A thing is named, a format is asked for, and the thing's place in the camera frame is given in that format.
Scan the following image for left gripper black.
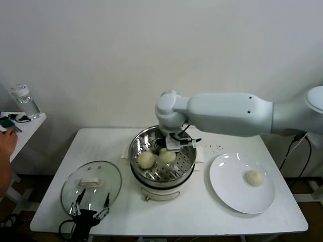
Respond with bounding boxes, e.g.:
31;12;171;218
70;188;111;242

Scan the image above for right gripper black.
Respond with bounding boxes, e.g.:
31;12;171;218
150;135;168;155

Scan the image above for white steamed baozi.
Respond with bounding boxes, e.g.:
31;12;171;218
138;152;155;169
158;148;176;163
244;169;265;187

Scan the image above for round glass pot lid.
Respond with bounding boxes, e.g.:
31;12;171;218
60;160;123;219

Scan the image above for stainless steel steamer basket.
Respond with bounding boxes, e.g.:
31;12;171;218
121;125;204;187

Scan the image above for person's bare hand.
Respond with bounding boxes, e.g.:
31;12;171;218
0;130;18;162

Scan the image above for cream electric cooker pot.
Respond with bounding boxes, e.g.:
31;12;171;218
130;161;202;202

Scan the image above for large white plate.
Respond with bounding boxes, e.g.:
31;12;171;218
208;152;276;215

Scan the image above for white side table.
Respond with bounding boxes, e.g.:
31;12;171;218
0;111;46;202

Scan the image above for green key fob with keys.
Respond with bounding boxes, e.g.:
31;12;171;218
0;118;23;133

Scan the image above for clear plastic water bottle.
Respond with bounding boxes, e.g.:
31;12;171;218
10;84;42;120

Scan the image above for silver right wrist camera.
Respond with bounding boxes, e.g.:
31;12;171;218
165;133;197;152

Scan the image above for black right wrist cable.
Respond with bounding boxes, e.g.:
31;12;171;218
176;123;202;143

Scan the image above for black floor cables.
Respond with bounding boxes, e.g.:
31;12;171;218
0;214;18;229

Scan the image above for black power adapter with cable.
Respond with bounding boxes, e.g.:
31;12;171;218
279;132;312;177

